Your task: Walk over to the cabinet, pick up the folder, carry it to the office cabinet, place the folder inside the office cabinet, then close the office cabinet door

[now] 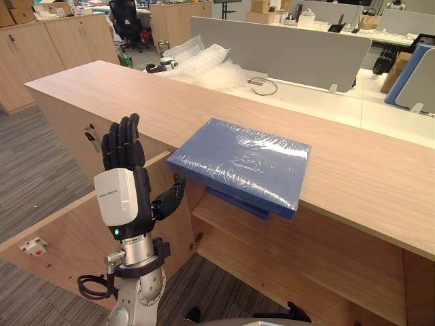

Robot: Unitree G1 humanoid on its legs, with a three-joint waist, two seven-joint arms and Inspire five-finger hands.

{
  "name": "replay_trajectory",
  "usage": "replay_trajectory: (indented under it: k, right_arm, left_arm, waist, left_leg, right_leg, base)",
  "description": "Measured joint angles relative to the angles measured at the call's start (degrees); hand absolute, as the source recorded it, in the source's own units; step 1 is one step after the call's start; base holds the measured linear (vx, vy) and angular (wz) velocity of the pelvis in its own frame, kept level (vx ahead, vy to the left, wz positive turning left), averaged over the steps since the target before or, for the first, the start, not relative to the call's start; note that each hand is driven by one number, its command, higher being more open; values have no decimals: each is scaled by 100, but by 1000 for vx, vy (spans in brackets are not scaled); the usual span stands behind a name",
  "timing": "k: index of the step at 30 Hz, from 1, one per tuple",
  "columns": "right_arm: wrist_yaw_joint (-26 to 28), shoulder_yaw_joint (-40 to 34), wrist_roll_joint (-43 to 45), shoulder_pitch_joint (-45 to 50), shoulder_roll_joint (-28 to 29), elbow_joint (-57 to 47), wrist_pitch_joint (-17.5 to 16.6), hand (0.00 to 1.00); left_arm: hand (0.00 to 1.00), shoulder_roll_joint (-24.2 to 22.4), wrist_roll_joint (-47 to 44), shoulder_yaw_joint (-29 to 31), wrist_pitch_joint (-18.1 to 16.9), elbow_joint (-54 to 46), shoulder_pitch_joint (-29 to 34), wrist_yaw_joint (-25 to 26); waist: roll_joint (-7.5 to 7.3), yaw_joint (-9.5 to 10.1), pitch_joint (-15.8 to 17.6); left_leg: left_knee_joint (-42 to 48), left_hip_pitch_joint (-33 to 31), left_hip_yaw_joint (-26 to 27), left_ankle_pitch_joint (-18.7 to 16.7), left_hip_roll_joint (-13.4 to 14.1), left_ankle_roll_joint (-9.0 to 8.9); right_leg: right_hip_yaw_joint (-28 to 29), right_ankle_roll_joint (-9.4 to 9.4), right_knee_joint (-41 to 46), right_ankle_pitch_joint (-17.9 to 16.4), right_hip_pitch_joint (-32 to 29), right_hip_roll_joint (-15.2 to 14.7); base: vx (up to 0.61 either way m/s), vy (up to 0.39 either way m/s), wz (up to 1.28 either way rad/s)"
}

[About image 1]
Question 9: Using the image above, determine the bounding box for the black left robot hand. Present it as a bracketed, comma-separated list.
[93, 113, 186, 241]

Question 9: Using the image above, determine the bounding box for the open wooden cabinet door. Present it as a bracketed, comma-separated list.
[0, 151, 200, 310]

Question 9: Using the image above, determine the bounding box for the metal door hinge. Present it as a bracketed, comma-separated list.
[189, 232, 204, 251]

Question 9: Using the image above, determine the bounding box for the white red door latch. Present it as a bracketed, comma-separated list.
[19, 238, 49, 257]

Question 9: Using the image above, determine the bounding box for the blue plastic-wrapped folder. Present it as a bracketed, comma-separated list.
[166, 117, 313, 221]

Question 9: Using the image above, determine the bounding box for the light wood office cabinet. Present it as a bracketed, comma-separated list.
[23, 60, 435, 326]

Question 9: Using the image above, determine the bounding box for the tall wooden storage cabinet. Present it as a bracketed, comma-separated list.
[0, 12, 120, 115]

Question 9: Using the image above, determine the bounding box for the black office chair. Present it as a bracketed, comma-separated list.
[109, 0, 144, 54]

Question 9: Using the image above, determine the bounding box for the wooden cabinet behind chair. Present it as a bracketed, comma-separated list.
[149, 1, 213, 49]

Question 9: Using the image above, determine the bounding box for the black silver robot hand part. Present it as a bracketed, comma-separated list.
[145, 57, 179, 74]

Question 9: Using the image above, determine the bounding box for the clear bubble wrap pile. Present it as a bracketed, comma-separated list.
[162, 35, 254, 92]

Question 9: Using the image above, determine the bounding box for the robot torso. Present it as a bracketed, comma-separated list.
[183, 301, 312, 326]

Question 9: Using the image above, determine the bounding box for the grey desk divider panel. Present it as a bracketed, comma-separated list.
[190, 16, 373, 94]

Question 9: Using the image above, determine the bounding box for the brown cardboard box on desk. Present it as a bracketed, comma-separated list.
[379, 51, 413, 94]

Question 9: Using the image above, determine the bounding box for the blue grey desk divider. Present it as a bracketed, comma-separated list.
[384, 43, 435, 113]

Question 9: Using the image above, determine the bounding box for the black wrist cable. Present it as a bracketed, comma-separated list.
[77, 274, 118, 300]

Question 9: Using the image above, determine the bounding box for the grey cable with adapter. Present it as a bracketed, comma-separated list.
[247, 77, 279, 96]

